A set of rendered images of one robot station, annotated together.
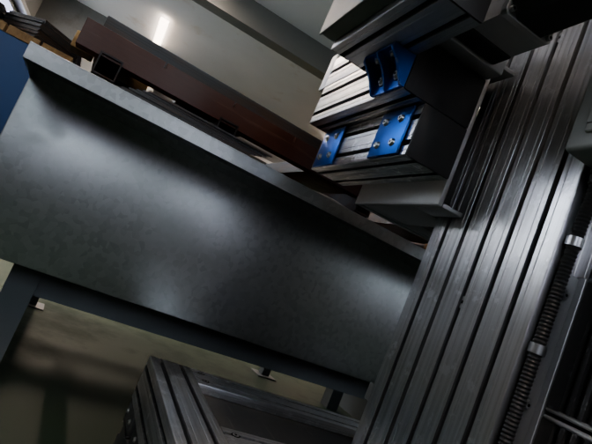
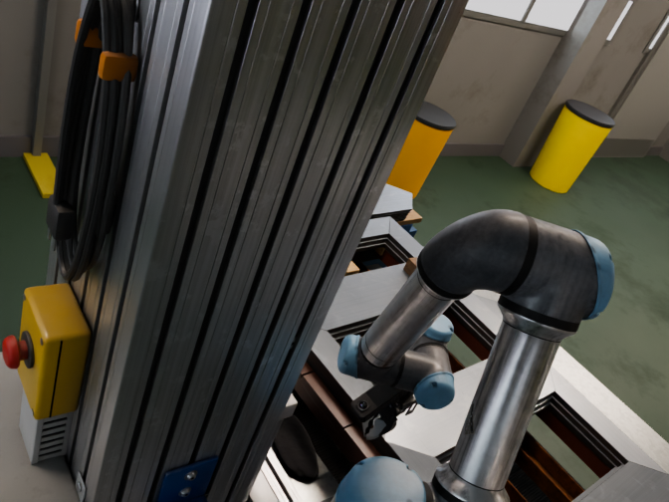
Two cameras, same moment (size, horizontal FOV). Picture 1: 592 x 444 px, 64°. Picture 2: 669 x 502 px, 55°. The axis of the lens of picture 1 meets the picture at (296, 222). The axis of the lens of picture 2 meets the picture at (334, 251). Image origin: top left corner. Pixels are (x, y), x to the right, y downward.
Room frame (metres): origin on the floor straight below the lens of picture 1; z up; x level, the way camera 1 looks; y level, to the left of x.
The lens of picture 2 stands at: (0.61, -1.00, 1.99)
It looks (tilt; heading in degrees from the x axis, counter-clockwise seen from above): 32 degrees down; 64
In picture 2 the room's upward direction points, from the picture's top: 23 degrees clockwise
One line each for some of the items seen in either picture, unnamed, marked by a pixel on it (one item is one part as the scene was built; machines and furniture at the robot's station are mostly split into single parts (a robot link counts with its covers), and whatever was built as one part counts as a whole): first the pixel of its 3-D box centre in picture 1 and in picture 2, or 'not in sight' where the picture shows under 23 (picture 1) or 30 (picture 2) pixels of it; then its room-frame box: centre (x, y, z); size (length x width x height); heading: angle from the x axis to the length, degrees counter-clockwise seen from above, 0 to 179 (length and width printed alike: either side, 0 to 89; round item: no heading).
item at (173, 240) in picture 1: (269, 273); not in sight; (1.21, 0.01, 0.48); 1.30 x 0.04 x 0.35; 115
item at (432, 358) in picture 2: not in sight; (424, 375); (1.25, -0.26, 1.22); 0.11 x 0.11 x 0.08; 77
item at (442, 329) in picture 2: not in sight; (427, 341); (1.29, -0.17, 1.22); 0.09 x 0.08 x 0.11; 77
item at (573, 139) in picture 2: not in sight; (568, 147); (4.49, 3.42, 0.36); 0.45 x 0.45 x 0.71
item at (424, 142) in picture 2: not in sight; (412, 150); (2.70, 2.76, 0.30); 0.40 x 0.38 x 0.61; 111
